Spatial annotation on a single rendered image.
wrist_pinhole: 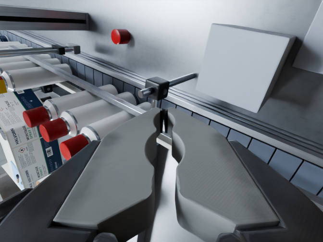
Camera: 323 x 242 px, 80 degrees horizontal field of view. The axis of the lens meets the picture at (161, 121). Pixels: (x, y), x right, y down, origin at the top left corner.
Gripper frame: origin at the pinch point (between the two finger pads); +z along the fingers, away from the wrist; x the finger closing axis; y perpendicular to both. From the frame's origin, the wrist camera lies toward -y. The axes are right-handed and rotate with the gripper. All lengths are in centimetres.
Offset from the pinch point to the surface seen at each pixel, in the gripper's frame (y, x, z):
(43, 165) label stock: 44, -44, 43
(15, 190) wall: 434, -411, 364
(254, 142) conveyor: 13.9, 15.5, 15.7
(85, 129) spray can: 11.7, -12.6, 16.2
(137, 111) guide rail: 10.5, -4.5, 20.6
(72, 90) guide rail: 15, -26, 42
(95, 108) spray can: 11.2, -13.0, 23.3
